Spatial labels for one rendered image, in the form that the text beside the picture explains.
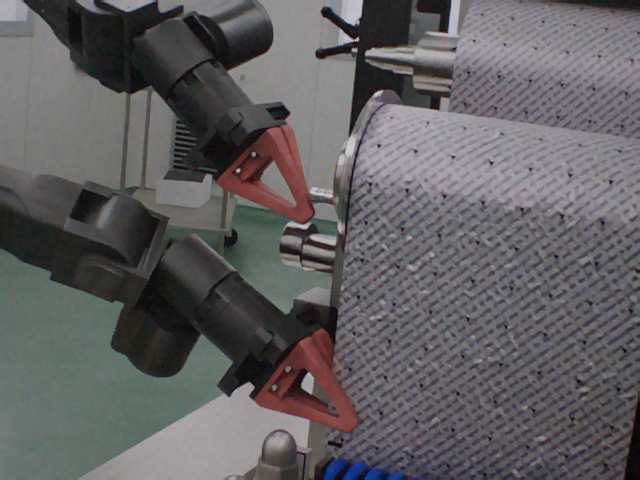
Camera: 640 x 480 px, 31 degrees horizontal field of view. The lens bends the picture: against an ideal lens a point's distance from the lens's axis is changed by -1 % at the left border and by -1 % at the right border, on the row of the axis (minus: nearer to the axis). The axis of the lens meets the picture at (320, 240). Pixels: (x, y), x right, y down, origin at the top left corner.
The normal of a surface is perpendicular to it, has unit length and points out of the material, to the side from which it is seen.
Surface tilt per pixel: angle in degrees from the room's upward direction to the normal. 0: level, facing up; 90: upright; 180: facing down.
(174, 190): 90
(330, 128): 90
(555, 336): 90
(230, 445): 0
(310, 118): 90
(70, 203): 31
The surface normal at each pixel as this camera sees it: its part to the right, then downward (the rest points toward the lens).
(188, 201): -0.12, 0.19
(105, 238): 0.33, -0.71
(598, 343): -0.39, 0.15
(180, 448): 0.10, -0.97
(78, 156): 0.92, 0.17
